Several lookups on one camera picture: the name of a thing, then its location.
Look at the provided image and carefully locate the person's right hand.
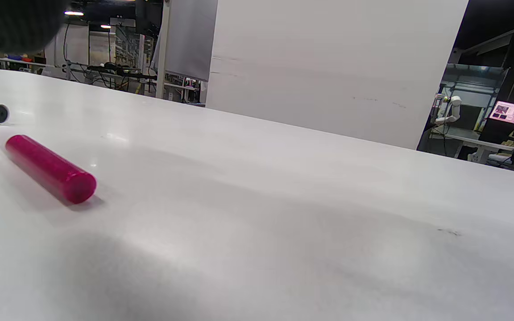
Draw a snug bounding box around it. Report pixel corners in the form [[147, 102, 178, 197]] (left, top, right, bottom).
[[0, 0, 71, 52]]

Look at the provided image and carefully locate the pink glitter glue pen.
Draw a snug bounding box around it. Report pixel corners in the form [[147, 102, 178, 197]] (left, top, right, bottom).
[[6, 135, 97, 205]]

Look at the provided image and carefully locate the monitor with pink screen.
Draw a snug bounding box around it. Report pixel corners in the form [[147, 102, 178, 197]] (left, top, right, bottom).
[[488, 101, 514, 127]]

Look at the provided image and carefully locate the grey hanging screen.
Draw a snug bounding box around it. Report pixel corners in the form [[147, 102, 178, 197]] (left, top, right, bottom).
[[152, 0, 219, 82]]

